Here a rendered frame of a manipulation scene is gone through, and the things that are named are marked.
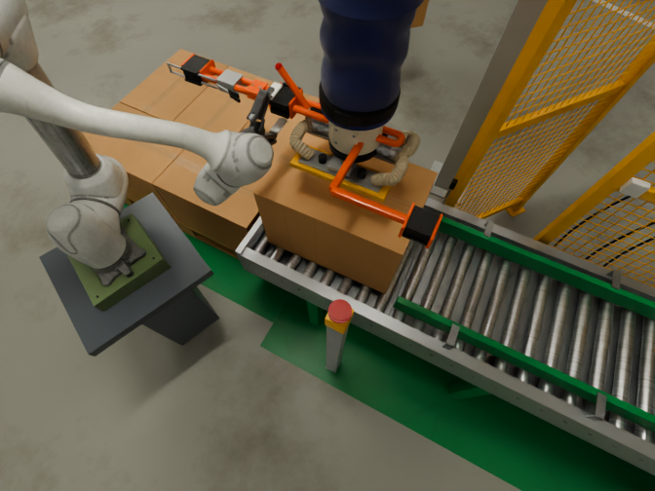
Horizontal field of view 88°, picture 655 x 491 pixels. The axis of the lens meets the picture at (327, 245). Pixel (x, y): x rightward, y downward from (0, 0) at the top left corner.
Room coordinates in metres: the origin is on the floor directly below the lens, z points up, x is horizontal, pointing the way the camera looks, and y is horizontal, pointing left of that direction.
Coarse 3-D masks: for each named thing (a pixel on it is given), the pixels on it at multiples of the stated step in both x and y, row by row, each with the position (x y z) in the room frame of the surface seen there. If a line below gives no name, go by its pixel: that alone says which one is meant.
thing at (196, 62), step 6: (192, 54) 1.13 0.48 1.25; (186, 60) 1.09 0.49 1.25; (192, 60) 1.09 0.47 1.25; (198, 60) 1.09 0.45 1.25; (204, 60) 1.10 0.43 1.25; (210, 60) 1.10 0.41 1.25; (186, 66) 1.06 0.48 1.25; (192, 66) 1.06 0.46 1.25; (198, 66) 1.06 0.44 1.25; (204, 66) 1.06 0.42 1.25; (210, 66) 1.08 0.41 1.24; (204, 72) 1.05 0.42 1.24; (210, 72) 1.07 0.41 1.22
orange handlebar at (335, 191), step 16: (208, 80) 1.03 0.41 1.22; (256, 80) 1.01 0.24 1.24; (304, 112) 0.87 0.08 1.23; (384, 128) 0.80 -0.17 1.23; (400, 144) 0.74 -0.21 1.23; (352, 160) 0.67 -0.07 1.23; (336, 176) 0.61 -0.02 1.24; (336, 192) 0.56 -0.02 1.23; (368, 208) 0.51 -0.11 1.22; (384, 208) 0.50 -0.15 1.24
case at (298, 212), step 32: (288, 160) 0.92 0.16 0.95; (256, 192) 0.76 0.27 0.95; (288, 192) 0.76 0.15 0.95; (320, 192) 0.77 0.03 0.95; (352, 192) 0.77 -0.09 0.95; (416, 192) 0.77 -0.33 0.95; (288, 224) 0.70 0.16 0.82; (320, 224) 0.64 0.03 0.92; (352, 224) 0.63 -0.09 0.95; (384, 224) 0.63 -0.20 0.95; (320, 256) 0.64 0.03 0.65; (352, 256) 0.58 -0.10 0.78; (384, 256) 0.53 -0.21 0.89; (384, 288) 0.51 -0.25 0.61
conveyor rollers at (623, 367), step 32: (448, 256) 0.70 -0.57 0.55; (448, 288) 0.54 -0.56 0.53; (480, 288) 0.54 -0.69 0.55; (544, 288) 0.54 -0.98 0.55; (416, 320) 0.39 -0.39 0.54; (512, 320) 0.40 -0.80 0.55; (576, 320) 0.41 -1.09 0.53; (608, 320) 0.40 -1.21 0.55; (480, 352) 0.26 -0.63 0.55; (576, 352) 0.27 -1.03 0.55; (640, 352) 0.27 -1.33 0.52; (544, 384) 0.14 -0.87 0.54; (640, 384) 0.15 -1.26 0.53
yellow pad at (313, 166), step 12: (300, 156) 0.79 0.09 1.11; (324, 156) 0.77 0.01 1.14; (300, 168) 0.75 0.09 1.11; (312, 168) 0.74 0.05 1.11; (324, 168) 0.74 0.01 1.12; (360, 168) 0.74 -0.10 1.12; (348, 180) 0.69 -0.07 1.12; (360, 180) 0.69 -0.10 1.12; (360, 192) 0.65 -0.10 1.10; (372, 192) 0.65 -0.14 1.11; (384, 192) 0.65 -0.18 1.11
